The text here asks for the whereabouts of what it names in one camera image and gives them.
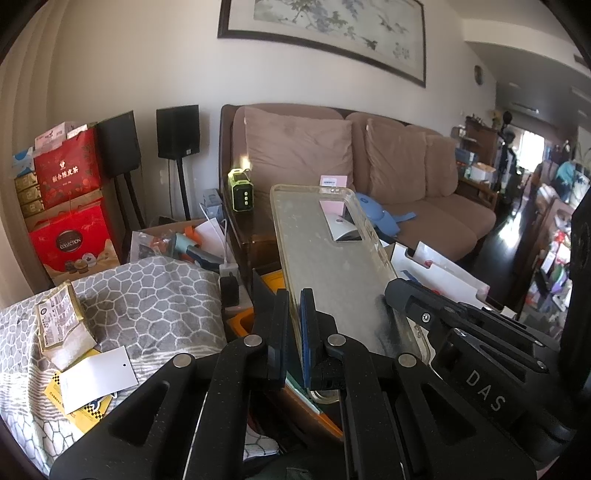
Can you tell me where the gold tissue packet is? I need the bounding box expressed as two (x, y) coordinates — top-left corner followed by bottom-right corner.
(44, 329), (99, 368)
(35, 280), (88, 354)

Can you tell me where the pink white box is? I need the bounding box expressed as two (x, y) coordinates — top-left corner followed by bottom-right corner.
(34, 121), (89, 149)

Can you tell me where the framed ink painting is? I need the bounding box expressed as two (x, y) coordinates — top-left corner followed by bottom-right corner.
(217, 0), (427, 89)

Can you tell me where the yellow envelope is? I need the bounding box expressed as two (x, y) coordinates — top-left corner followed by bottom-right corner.
(49, 355), (117, 435)

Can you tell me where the grey patterned blanket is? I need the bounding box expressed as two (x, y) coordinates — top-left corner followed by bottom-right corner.
(0, 255), (281, 477)

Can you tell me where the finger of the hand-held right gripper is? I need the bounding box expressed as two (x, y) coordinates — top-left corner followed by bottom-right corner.
(384, 279), (561, 370)

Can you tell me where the white charging cable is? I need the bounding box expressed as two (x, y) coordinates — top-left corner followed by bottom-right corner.
(218, 218), (240, 278)

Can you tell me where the black power adapter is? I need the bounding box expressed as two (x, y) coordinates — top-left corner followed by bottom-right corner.
(220, 271), (242, 309)

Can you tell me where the dark wooden side table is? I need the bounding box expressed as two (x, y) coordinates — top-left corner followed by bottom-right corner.
(216, 188), (283, 280)

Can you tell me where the green black power station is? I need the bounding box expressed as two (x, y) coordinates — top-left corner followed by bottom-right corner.
(227, 168), (256, 215)

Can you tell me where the light blue strapped device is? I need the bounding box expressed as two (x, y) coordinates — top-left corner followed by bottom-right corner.
(352, 191), (417, 241)

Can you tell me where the orange plastic crate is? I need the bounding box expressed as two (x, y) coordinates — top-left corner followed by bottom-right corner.
(225, 306), (346, 440)

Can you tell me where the black speaker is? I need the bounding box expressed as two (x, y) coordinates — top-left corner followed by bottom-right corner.
(156, 104), (201, 160)
(96, 110), (142, 179)

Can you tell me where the clear phone case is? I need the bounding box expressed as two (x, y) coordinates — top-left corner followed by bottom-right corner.
(269, 183), (433, 406)

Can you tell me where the red gift bag gold print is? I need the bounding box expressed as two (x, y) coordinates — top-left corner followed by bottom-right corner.
(33, 126), (103, 209)

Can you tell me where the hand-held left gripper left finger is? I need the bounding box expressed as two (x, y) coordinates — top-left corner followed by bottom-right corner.
(48, 290), (291, 480)

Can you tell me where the white curved device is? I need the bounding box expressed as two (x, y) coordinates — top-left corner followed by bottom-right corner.
(324, 213), (364, 244)

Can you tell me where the open cardboard box of clutter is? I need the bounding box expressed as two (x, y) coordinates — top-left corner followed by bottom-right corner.
(128, 216), (232, 269)

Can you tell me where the brown sofa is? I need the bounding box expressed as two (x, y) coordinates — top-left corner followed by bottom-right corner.
(219, 103), (498, 260)

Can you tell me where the white envelope red print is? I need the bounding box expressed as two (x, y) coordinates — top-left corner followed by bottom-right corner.
(389, 239), (491, 306)

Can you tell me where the light blue tissue pack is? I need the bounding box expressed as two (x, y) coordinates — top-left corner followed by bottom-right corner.
(11, 147), (41, 179)

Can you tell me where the black speaker stand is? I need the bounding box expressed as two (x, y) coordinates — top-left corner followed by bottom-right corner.
(172, 158), (193, 223)
(112, 168), (140, 243)

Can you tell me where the white card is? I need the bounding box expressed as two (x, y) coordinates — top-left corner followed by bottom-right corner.
(58, 346), (140, 415)

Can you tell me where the beige sofa cushion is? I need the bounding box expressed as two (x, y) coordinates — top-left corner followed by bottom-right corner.
(364, 118), (429, 205)
(424, 133), (459, 198)
(243, 106), (355, 206)

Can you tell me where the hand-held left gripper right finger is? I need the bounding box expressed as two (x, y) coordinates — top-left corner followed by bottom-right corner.
(299, 287), (539, 480)

